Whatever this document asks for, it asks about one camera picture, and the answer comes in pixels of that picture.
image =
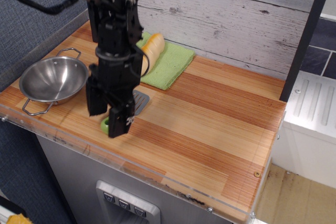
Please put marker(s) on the grey dispenser button panel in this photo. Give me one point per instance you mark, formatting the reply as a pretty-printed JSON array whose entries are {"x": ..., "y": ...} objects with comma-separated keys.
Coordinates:
[{"x": 119, "y": 206}]

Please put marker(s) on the yellow object at corner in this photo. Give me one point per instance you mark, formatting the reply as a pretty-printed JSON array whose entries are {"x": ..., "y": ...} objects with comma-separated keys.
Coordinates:
[{"x": 18, "y": 219}]

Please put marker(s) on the black frame post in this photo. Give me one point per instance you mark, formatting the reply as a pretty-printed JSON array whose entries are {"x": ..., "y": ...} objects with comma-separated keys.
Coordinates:
[
  {"x": 307, "y": 34},
  {"x": 94, "y": 17}
]

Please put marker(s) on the black left frame post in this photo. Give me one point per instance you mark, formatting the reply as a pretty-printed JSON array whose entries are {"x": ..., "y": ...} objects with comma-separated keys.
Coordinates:
[{"x": 94, "y": 17}]

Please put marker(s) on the green cloth napkin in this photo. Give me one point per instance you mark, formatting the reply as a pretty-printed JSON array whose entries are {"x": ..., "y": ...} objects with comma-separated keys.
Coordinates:
[{"x": 171, "y": 63}]

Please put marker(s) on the toy bread loaf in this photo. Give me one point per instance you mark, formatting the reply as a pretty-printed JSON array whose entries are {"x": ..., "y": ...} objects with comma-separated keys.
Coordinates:
[{"x": 152, "y": 49}]

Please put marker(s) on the grey spatula with green handle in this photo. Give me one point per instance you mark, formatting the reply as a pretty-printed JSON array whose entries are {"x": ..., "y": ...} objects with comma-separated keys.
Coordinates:
[{"x": 141, "y": 100}]

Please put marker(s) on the white ribbed appliance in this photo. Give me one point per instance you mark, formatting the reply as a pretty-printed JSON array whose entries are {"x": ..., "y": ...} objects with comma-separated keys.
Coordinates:
[{"x": 305, "y": 144}]

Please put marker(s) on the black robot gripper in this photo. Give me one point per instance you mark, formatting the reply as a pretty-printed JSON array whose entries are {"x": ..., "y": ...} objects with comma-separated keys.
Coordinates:
[{"x": 111, "y": 83}]

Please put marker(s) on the black right frame post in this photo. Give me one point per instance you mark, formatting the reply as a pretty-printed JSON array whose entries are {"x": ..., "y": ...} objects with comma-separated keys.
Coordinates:
[{"x": 307, "y": 34}]

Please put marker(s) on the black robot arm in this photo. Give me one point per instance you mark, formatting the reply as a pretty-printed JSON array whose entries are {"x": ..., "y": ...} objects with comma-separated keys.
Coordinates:
[{"x": 116, "y": 29}]

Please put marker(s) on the steel bowl with handles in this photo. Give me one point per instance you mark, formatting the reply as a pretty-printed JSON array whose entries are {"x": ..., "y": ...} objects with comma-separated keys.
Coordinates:
[{"x": 54, "y": 80}]

